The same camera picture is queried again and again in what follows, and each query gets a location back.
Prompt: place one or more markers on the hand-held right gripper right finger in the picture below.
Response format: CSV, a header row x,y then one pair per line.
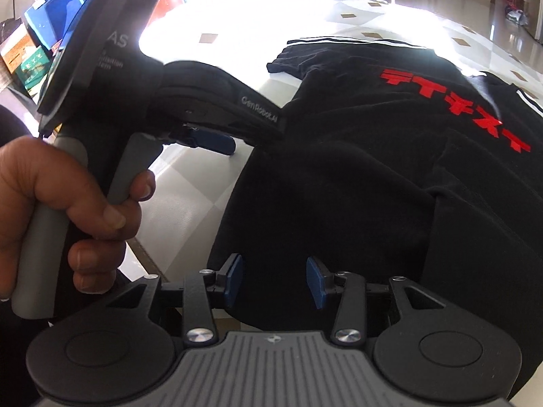
x,y
316,282

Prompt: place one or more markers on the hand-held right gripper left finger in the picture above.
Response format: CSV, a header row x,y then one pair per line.
x,y
234,282

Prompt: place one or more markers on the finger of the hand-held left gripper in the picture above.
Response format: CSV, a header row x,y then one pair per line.
x,y
212,142

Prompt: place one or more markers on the black t-shirt with red print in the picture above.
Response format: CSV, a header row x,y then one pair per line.
x,y
360,178

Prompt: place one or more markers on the person's left hand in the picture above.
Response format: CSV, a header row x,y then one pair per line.
x,y
42,178

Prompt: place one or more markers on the red wooden box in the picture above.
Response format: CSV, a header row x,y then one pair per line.
x,y
167,10

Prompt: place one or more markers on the blue plastic crate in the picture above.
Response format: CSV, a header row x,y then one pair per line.
x,y
46,12

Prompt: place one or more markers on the green printed box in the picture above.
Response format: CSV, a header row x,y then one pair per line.
x,y
36,68

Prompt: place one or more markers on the brown carton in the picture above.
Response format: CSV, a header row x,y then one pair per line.
x,y
17,46

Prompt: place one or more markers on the silver bag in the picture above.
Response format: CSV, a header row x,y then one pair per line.
x,y
516,15

